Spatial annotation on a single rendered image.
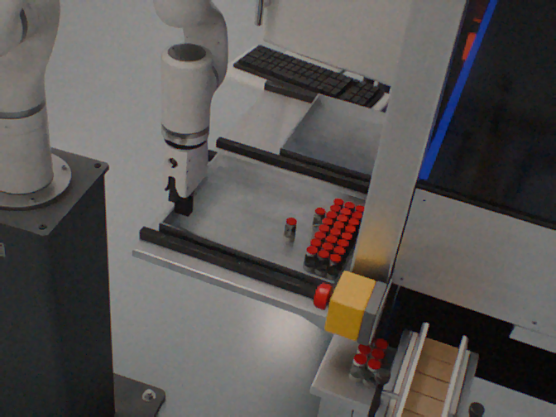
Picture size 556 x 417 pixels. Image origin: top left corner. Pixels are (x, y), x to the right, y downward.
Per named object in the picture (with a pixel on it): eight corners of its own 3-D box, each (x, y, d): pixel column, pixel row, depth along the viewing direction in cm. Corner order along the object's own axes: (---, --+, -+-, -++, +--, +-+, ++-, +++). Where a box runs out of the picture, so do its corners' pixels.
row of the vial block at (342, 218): (352, 221, 152) (357, 203, 149) (323, 277, 138) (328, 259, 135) (342, 218, 152) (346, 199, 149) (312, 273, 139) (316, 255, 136)
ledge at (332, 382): (413, 365, 127) (414, 357, 126) (394, 424, 117) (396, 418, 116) (333, 337, 130) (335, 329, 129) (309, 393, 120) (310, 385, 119)
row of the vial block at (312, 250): (342, 218, 152) (346, 199, 149) (312, 273, 139) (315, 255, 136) (331, 214, 153) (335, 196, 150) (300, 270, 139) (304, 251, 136)
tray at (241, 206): (371, 214, 154) (374, 201, 152) (330, 297, 135) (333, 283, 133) (218, 165, 162) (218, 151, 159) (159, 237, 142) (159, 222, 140)
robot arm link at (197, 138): (195, 140, 128) (195, 155, 129) (218, 116, 134) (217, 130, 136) (150, 127, 129) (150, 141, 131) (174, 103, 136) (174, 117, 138)
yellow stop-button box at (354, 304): (379, 315, 122) (388, 283, 117) (367, 347, 116) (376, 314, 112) (334, 299, 123) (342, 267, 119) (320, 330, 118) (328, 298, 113)
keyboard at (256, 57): (384, 94, 208) (385, 86, 206) (363, 116, 198) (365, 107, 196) (257, 49, 221) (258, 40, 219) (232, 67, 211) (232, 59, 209)
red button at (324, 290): (340, 302, 121) (344, 284, 118) (332, 318, 118) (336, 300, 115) (317, 294, 122) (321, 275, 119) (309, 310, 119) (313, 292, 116)
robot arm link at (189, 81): (175, 101, 137) (152, 126, 130) (176, 33, 128) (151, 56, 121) (218, 112, 135) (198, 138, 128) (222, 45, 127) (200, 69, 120)
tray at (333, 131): (453, 146, 178) (457, 133, 175) (431, 208, 158) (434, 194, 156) (316, 106, 185) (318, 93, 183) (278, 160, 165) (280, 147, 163)
